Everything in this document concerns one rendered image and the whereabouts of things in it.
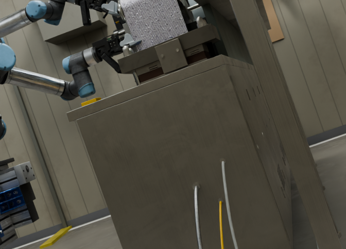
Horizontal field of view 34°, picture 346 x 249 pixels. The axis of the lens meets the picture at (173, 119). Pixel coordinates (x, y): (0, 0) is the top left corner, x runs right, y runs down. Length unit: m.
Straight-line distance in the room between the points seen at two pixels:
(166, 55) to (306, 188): 0.85
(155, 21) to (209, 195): 0.78
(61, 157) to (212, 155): 4.08
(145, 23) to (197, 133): 0.58
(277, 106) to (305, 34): 4.37
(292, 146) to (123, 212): 0.89
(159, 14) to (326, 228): 1.22
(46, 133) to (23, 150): 0.31
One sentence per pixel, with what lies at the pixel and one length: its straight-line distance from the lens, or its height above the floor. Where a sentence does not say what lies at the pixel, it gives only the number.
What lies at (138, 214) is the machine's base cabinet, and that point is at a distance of 2.25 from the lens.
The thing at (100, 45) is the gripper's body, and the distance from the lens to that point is 2.48.
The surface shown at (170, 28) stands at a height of 1.10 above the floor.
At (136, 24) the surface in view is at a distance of 2.46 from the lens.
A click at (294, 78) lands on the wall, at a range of 5.90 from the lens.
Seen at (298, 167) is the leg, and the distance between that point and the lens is 1.62.
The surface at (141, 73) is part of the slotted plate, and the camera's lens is 2.25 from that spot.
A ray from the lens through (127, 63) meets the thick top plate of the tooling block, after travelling 2.25.
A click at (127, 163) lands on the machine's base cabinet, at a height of 0.63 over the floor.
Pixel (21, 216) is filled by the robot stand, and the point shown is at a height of 0.55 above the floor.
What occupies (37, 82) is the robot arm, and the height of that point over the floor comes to 1.08.
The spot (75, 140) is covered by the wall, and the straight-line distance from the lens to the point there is 6.05.
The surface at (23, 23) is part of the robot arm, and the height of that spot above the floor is 1.35.
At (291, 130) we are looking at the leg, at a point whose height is 0.59.
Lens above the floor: 0.74
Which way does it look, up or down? level
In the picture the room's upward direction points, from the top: 20 degrees counter-clockwise
